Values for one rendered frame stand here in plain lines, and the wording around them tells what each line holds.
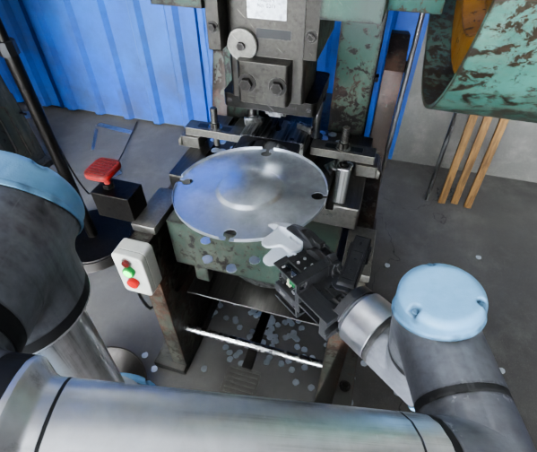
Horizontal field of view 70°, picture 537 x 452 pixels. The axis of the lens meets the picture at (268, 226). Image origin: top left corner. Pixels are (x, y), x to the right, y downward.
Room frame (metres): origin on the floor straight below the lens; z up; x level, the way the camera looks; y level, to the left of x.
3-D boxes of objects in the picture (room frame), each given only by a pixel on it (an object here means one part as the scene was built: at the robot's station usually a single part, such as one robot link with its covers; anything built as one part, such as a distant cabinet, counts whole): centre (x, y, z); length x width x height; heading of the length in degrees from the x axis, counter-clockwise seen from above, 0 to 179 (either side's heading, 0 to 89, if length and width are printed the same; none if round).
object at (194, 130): (0.86, 0.14, 0.76); 0.17 x 0.06 x 0.10; 74
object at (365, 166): (0.76, -0.18, 0.76); 0.17 x 0.06 x 0.10; 74
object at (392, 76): (0.87, -0.32, 0.45); 0.92 x 0.12 x 0.90; 164
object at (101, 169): (0.68, 0.36, 0.72); 0.07 x 0.06 x 0.08; 164
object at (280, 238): (0.41, -0.02, 0.82); 0.09 x 0.06 x 0.03; 36
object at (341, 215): (0.81, -0.02, 0.68); 0.45 x 0.30 x 0.06; 74
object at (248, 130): (0.81, -0.02, 0.76); 0.15 x 0.09 x 0.05; 74
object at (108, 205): (0.68, 0.34, 0.62); 0.10 x 0.06 x 0.20; 74
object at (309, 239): (0.39, -0.06, 0.83); 0.09 x 0.02 x 0.05; 36
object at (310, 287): (0.32, -0.07, 0.81); 0.12 x 0.09 x 0.08; 36
